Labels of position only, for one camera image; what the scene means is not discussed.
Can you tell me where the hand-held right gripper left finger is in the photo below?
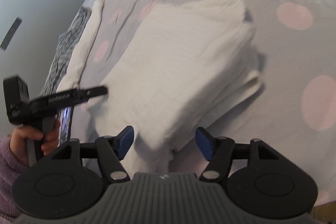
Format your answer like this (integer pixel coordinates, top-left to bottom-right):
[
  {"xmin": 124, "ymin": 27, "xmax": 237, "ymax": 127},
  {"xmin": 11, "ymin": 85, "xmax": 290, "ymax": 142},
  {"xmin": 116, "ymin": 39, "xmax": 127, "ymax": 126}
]
[{"xmin": 51, "ymin": 126, "xmax": 135, "ymax": 183}]

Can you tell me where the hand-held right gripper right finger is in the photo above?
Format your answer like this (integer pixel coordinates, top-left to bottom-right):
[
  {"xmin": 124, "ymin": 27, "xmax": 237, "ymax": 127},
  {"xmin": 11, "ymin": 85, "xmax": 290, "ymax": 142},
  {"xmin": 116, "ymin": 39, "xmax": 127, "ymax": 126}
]
[{"xmin": 196, "ymin": 127, "xmax": 280, "ymax": 183}]

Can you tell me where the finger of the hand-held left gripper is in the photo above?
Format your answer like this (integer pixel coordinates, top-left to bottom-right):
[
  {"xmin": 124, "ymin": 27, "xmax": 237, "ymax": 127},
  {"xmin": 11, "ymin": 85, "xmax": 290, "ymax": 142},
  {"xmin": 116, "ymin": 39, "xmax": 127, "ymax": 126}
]
[{"xmin": 75, "ymin": 86, "xmax": 109, "ymax": 104}]

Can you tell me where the white crinkled garment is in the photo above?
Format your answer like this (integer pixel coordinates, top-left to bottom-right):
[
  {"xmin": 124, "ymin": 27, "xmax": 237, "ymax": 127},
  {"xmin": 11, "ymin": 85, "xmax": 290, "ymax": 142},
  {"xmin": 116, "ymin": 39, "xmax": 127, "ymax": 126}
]
[{"xmin": 87, "ymin": 0, "xmax": 263, "ymax": 174}]

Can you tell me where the person's left hand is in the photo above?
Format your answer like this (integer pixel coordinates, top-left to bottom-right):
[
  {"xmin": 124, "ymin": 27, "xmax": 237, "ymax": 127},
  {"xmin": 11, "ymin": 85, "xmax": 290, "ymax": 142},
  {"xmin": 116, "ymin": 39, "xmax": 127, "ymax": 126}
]
[{"xmin": 10, "ymin": 119, "xmax": 61, "ymax": 165}]

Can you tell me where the white crinkled cloth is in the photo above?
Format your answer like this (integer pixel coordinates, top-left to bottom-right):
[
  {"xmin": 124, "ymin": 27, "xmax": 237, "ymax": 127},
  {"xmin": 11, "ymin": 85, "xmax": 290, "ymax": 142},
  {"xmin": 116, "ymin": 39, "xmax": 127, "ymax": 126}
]
[{"xmin": 56, "ymin": 0, "xmax": 105, "ymax": 98}]

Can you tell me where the black smartphone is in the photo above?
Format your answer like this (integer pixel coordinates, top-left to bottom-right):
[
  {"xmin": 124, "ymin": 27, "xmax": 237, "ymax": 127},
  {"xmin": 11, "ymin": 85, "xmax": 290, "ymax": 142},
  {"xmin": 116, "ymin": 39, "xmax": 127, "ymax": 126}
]
[{"xmin": 57, "ymin": 106, "xmax": 73, "ymax": 146}]

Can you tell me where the grey checked garment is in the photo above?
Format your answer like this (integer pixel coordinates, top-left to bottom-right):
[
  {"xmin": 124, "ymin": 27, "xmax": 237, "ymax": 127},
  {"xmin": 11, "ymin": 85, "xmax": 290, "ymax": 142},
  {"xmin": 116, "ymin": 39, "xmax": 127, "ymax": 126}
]
[{"xmin": 39, "ymin": 6, "xmax": 92, "ymax": 98}]

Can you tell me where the grey pink-dotted bed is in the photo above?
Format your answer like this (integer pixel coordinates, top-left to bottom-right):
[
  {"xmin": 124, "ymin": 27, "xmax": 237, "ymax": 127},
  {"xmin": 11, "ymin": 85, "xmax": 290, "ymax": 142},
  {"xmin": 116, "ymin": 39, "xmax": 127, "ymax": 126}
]
[{"xmin": 39, "ymin": 0, "xmax": 336, "ymax": 209}]

